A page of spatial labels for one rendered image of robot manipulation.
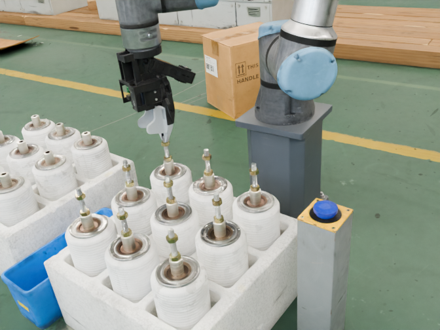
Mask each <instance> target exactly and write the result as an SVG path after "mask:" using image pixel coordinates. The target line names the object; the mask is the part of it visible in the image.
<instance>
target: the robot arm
mask: <svg viewBox="0 0 440 330"><path fill-rule="evenodd" d="M218 2H219V0H115V4H116V8H117V14H118V18H119V24H120V32H121V36H122V43H123V47H124V48H125V50H124V51H121V52H116V53H117V60H118V63H119V69H120V75H121V79H119V84H120V91H121V94H122V100H123V103H126V102H129V101H130V102H131V103H132V106H133V107H132V108H133V109H134V110H136V111H137V112H138V113H139V112H141V111H145V114H144V115H143V116H142V117H141V118H140V119H139V120H138V122H137V124H138V126H139V127H140V128H146V129H147V133H148V134H159V135H160V138H161V140H163V139H162V136H164V141H165V142H168V140H169V138H170V134H171V133H172V128H173V125H174V118H175V107H174V101H173V98H172V89H171V86H170V82H169V80H168V79H167V76H169V77H172V78H174V79H175V80H177V81H178V82H180V83H185V84H186V83H190V84H192V83H193V80H194V77H195V75H196V73H194V72H192V71H191V70H192V69H189V68H188V67H187V66H182V65H179V66H178V65H174V64H171V63H169V62H165V61H163V60H160V59H158V58H155V57H154V56H157V55H159V54H160V53H161V52H162V46H161V42H162V40H161V35H160V27H159V21H158V14H159V13H168V12H179V11H184V10H195V9H200V10H203V9H204V8H209V7H214V6H216V5H217V4H218ZM338 2H339V0H294V3H293V9H292V13H291V18H290V20H278V21H273V22H267V23H264V24H261V25H260V26H259V36H258V38H257V39H258V40H259V67H260V83H261V85H260V89H259V92H258V95H257V99H256V102H255V117H256V118H257V119H258V120H259V121H261V122H264V123H267V124H272V125H278V126H287V125H294V124H300V123H302V122H306V121H308V120H310V119H311V118H312V117H313V116H314V112H315V105H314V100H313V99H315V98H318V97H320V96H321V95H322V94H324V93H326V92H327V91H328V90H329V89H330V88H331V87H332V85H333V83H334V82H335V79H336V77H337V62H336V59H335V57H334V56H333V53H334V50H335V45H336V42H337V37H338V36H337V34H336V33H335V30H334V29H333V21H334V18H335V13H336V10H337V5H338ZM124 85H126V86H128V87H127V88H126V89H127V93H130V94H127V95H126V97H124V93H123V89H122V86H124Z"/></svg>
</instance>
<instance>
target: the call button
mask: <svg viewBox="0 0 440 330"><path fill-rule="evenodd" d="M313 210H314V213H315V214H316V215H317V216H318V217H319V218H321V219H331V218H333V217H334V216H335V215H336V214H337V212H338V206H337V205H336V204H335V203H334V202H332V201H329V200H321V201H318V202H316V203H315V204H314V209H313Z"/></svg>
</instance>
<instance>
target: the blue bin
mask: <svg viewBox="0 0 440 330"><path fill-rule="evenodd" d="M95 213H98V214H102V215H105V216H108V217H111V216H113V211H112V209H109V208H101V209H99V210H98V211H96V212H95ZM67 246H68V245H67V242H66V239H65V232H64V233H62V234H61V235H59V236H58V237H56V238H55V239H53V240H51V241H50V242H49V243H47V244H45V245H44V246H42V247H40V248H39V249H38V250H36V251H34V252H33V253H31V254H30V255H28V256H27V257H25V258H24V259H22V260H21V261H19V262H17V263H16V264H15V265H13V266H11V267H10V268H8V269H6V270H5V271H4V272H3V273H2V275H1V278H2V280H3V282H4V283H5V284H7V286H8V288H9V290H10V292H11V294H12V296H13V298H14V300H15V302H16V304H17V306H18V308H19V310H20V312H21V313H22V315H23V316H25V317H26V318H27V319H28V320H29V321H31V322H32V323H34V324H35V325H36V326H37V327H38V328H39V329H46V328H47V327H49V326H50V325H52V324H53V323H54V322H55V321H56V320H58V319H59V318H60V317H62V316H63V315H62V312H61V310H60V307H59V304H58V301H57V299H56V296H55V293H54V290H53V288H52V285H51V282H50V279H49V277H48V274H47V271H46V268H45V265H44V262H45V261H46V260H48V259H49V258H51V257H52V256H54V255H57V254H58V253H59V252H60V251H61V250H63V249H64V248H66V247H67Z"/></svg>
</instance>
